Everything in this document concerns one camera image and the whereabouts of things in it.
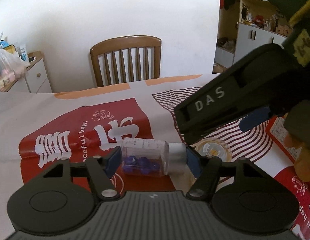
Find clear bottle purple beads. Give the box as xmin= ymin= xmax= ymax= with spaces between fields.
xmin=120 ymin=138 xmax=187 ymax=177

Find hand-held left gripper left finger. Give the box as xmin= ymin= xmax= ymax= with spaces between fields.
xmin=35 ymin=146 xmax=122 ymax=200

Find person's right hand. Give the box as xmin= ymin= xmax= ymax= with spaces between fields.
xmin=285 ymin=135 xmax=310 ymax=183

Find white drawer cabinet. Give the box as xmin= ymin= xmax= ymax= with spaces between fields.
xmin=0 ymin=51 xmax=53 ymax=94

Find wooden shelf cabinet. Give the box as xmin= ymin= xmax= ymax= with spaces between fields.
xmin=212 ymin=0 xmax=295 ymax=74

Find wooden chair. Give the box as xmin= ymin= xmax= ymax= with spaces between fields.
xmin=90 ymin=36 xmax=162 ymax=88

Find red cardboard box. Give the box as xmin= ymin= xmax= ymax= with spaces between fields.
xmin=265 ymin=116 xmax=303 ymax=164

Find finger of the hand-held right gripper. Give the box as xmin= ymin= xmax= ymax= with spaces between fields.
xmin=240 ymin=106 xmax=269 ymax=132

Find red white printed tablecloth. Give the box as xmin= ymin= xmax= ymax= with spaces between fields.
xmin=0 ymin=74 xmax=310 ymax=240

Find clear plastic bag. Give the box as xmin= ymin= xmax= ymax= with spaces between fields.
xmin=0 ymin=47 xmax=28 ymax=92

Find white tube pack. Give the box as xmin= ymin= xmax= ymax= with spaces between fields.
xmin=18 ymin=44 xmax=29 ymax=62

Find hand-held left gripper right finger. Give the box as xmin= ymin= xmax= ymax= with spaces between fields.
xmin=186 ymin=146 xmax=278 ymax=202

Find black hanging bag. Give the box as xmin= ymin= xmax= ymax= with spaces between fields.
xmin=223 ymin=0 xmax=237 ymax=12

